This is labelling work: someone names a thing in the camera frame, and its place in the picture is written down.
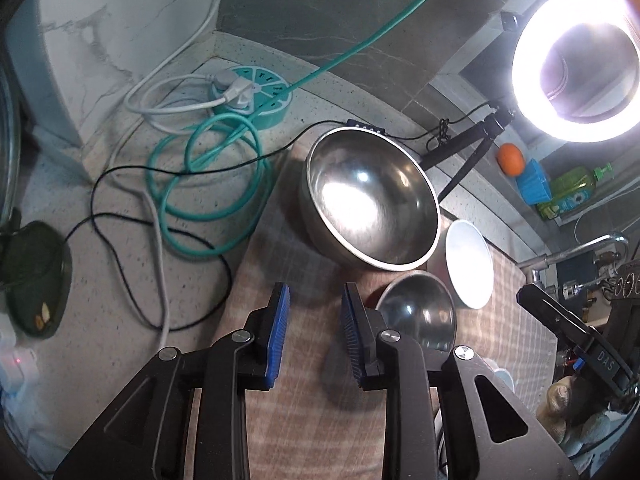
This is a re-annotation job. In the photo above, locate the small steel bowl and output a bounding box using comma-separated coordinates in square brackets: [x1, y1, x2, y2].
[375, 270, 457, 356]

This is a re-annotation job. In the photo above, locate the white ring light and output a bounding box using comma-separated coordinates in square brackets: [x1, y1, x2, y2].
[510, 0, 640, 142]

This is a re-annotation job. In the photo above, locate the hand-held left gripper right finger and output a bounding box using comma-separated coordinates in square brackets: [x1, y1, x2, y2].
[340, 282, 581, 480]

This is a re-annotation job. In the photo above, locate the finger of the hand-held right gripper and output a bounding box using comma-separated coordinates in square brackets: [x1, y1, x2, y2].
[517, 284, 596, 346]

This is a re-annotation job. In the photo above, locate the dark knife block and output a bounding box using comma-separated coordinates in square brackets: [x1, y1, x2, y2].
[555, 252, 596, 286]

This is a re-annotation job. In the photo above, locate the thin black cable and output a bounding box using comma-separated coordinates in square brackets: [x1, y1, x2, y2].
[91, 119, 493, 333]

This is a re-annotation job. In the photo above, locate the large steel bowl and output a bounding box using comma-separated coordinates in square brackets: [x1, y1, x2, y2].
[299, 127, 441, 272]

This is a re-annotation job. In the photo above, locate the blue fluted cup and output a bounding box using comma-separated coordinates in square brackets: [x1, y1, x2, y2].
[516, 158, 552, 206]

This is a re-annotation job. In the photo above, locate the white power adapter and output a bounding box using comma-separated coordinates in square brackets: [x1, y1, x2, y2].
[0, 315, 41, 396]

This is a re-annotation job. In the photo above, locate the round teal power strip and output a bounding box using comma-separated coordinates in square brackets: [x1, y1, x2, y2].
[210, 64, 293, 128]

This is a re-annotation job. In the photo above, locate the teal power cable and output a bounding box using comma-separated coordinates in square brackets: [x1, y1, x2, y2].
[146, 0, 471, 256]

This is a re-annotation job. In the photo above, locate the black inline remote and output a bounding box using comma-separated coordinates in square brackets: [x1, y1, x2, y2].
[346, 119, 388, 136]

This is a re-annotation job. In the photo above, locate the person's right hand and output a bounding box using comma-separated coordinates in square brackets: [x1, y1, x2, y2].
[537, 380, 640, 461]

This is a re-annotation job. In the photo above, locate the checkered table cloth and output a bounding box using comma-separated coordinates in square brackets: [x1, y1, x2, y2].
[185, 135, 558, 480]

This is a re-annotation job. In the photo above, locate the green dish soap bottle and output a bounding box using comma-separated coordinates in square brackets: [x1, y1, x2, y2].
[536, 161, 613, 220]

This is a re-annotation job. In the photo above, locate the green glass dish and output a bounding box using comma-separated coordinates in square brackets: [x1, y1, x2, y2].
[0, 220, 73, 343]

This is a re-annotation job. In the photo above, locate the steel pot lid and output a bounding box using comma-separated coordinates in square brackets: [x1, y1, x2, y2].
[0, 60, 23, 221]

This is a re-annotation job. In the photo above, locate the white ceramic bowl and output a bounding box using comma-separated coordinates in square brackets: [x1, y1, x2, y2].
[445, 220, 495, 309]

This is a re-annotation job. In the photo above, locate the white power cable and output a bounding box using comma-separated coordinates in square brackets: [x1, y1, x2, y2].
[107, 0, 251, 346]

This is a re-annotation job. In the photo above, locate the chrome kitchen faucet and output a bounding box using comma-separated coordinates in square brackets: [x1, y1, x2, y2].
[517, 232, 630, 286]

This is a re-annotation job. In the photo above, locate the black mini tripod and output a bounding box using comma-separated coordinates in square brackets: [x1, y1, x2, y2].
[420, 107, 516, 198]

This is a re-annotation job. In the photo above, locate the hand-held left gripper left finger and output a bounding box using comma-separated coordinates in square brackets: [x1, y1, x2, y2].
[52, 282, 292, 480]

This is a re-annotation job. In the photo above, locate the orange fruit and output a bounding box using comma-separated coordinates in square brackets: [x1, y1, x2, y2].
[496, 143, 526, 177]

